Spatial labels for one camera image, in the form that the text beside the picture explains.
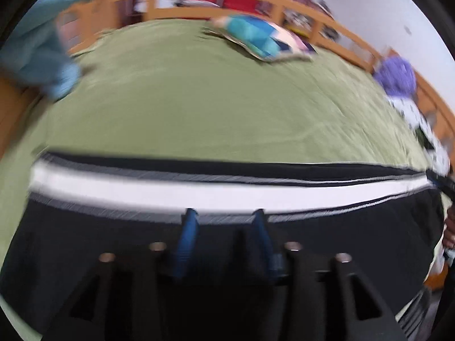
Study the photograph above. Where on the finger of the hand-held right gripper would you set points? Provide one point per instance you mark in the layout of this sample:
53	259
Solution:
444	184

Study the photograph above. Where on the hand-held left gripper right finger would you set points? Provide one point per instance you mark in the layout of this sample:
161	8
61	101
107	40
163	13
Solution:
265	245

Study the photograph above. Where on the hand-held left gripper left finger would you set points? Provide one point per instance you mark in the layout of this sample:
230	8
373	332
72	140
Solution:
186	241

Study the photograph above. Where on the black pants with white stripe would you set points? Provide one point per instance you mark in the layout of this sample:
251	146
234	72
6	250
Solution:
71	238

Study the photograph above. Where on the person's right hand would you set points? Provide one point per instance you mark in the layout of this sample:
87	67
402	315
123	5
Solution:
450	227

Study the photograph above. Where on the white black patterned cloth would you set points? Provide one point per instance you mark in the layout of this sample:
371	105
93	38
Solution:
412	113

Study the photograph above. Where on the purple cloth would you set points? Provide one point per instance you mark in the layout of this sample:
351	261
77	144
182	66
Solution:
396	76

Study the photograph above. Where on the green bed blanket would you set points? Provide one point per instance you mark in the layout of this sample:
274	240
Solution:
213	106

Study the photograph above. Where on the geometric patterned pillow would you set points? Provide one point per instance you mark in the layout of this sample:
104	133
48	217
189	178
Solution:
256	35

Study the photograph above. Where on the light blue fleece blanket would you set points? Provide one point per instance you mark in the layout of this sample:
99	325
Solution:
35	49

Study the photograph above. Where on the wooden bed frame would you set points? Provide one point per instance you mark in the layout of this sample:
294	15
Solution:
433	99

